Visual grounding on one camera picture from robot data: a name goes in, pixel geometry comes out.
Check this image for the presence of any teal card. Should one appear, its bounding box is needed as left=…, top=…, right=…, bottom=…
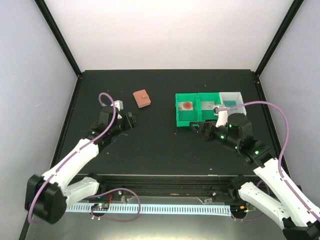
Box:
left=223, top=100, right=237, bottom=108

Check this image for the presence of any middle green bin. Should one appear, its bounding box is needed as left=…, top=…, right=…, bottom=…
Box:
left=197, top=92, right=222, bottom=122

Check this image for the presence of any white slotted cable duct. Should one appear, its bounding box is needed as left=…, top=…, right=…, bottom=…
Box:
left=66, top=202, right=232, bottom=217

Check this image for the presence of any brown leather card holder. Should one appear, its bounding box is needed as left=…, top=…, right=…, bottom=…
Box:
left=133, top=89, right=151, bottom=108

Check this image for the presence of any white bin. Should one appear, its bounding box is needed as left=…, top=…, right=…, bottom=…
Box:
left=219, top=92, right=247, bottom=116

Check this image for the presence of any red circle card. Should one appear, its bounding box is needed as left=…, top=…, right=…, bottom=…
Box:
left=178, top=101, right=194, bottom=111

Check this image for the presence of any left circuit board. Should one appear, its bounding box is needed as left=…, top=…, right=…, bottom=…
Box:
left=91, top=203, right=109, bottom=211

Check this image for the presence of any black aluminium rail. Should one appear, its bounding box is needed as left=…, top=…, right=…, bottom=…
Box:
left=87, top=173, right=235, bottom=200

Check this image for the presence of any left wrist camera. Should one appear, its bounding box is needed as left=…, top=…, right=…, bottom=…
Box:
left=111, top=100, right=124, bottom=119

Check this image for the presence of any circuit board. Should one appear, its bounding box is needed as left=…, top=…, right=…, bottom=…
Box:
left=91, top=203, right=109, bottom=211
left=230, top=205, right=252, bottom=214

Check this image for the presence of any left black frame post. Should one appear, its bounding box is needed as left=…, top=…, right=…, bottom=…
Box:
left=34, top=0, right=82, bottom=78

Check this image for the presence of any black frame post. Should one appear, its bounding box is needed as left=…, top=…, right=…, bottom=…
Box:
left=34, top=0, right=82, bottom=78
left=255, top=0, right=304, bottom=77

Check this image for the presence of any grey white card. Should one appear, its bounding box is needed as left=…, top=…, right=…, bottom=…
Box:
left=200, top=101, right=216, bottom=111

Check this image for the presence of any right circuit board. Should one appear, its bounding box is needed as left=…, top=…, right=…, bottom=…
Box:
left=230, top=205, right=252, bottom=214

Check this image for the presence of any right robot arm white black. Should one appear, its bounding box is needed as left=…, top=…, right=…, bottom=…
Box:
left=189, top=113, right=320, bottom=240

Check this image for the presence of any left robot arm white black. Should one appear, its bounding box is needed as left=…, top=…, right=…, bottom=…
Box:
left=24, top=106, right=137, bottom=224

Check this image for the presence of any right black frame post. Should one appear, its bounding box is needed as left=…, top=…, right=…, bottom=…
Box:
left=255, top=0, right=304, bottom=77

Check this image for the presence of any left green bin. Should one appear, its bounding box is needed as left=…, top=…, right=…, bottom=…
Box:
left=175, top=93, right=201, bottom=127

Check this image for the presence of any green bin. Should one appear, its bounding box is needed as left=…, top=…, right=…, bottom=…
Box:
left=175, top=93, right=201, bottom=127
left=197, top=92, right=222, bottom=122

